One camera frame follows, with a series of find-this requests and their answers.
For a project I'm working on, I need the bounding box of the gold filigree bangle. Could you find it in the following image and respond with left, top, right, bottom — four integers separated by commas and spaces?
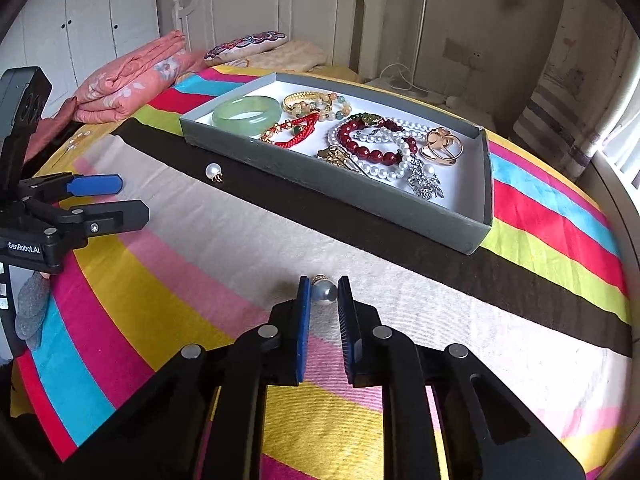
281, 91, 332, 117

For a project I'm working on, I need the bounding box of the wall power socket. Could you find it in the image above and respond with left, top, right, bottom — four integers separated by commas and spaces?
442, 37, 486, 72

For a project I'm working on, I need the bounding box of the left hand grey glove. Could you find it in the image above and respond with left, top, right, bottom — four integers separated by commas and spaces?
14, 272, 50, 350

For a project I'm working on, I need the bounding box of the striped colourful bed sheet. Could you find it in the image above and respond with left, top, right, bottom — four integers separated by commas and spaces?
17, 70, 638, 478

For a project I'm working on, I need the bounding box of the striped printed curtain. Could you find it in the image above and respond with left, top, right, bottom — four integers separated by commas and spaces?
513, 0, 639, 181

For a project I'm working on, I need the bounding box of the silver flower brooch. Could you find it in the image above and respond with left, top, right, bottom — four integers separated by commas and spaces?
408, 156, 445, 200

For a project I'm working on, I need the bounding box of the white window sill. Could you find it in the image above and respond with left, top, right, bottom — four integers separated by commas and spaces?
574, 154, 640, 281

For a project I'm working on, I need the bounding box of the green jade pendant necklace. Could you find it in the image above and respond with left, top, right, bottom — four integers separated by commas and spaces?
347, 110, 407, 134

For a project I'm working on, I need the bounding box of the grey cardboard tray box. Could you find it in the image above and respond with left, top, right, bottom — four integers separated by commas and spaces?
180, 73, 494, 255

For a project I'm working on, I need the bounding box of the gold flower cuff bangle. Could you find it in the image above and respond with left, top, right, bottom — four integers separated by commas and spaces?
419, 127, 464, 166

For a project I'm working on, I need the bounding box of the folded pink floral quilt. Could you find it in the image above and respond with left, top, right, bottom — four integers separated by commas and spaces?
25, 30, 205, 160

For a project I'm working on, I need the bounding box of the white wooden headboard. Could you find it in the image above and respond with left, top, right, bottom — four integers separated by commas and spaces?
171, 0, 386, 80

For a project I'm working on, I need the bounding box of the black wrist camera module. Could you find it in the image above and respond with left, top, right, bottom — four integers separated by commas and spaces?
1, 66, 52, 207

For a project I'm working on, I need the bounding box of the white pearl necklace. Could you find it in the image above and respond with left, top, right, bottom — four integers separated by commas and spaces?
325, 116, 436, 181

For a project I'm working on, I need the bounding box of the red cord gold charm bracelet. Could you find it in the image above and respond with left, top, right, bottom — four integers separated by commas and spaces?
258, 110, 321, 150

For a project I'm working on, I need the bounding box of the embroidered patterned pillow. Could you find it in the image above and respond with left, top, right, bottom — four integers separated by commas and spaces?
204, 30, 288, 66

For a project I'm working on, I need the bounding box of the thin white floor lamp pole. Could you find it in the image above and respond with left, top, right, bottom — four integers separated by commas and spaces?
410, 0, 428, 91

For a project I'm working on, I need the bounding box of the dark red bead bracelet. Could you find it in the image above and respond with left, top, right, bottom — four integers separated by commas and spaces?
335, 117, 420, 167

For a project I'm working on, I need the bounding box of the yellow textured pillow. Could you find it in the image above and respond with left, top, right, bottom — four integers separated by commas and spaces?
227, 40, 328, 72

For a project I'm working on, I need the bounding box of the multicolour agate bead bracelet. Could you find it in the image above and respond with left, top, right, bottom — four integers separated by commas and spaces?
290, 92, 354, 123

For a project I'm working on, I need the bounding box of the white bedside table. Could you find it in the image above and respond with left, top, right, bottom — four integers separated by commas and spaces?
368, 77, 497, 132

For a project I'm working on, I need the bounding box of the gold chain charm piece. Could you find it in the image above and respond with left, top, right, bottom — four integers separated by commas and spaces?
317, 145, 364, 174

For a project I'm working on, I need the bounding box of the green jade bangle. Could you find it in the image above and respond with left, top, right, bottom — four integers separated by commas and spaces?
209, 96, 282, 136

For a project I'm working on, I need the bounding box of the large pearl earring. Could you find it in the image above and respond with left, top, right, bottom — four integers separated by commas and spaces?
205, 162, 224, 183

